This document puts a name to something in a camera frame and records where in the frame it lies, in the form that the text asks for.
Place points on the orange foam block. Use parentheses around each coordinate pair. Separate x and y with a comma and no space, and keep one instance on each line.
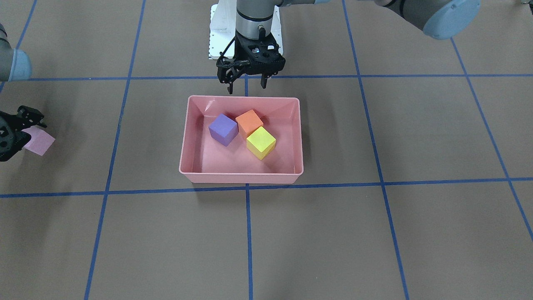
(248,122)

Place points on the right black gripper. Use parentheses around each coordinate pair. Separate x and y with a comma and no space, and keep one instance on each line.
(8,139)

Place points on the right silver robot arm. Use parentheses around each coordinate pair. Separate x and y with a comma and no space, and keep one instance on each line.
(14,65)

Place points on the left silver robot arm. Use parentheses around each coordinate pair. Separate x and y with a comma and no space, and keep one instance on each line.
(437,19)

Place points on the pink plastic bin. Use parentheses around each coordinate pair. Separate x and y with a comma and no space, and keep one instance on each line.
(204,160)

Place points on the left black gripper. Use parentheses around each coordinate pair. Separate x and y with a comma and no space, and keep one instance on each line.
(227,73)

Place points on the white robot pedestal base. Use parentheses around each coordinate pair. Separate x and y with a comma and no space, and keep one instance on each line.
(248,22)

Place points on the purple foam block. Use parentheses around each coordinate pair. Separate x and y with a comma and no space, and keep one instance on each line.
(223,129)

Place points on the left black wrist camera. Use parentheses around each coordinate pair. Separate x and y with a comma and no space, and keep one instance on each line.
(228,70)

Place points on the pink foam block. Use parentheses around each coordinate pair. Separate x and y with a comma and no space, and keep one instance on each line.
(40,141)

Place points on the yellow foam block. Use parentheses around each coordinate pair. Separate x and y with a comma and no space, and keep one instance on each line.
(260,143)

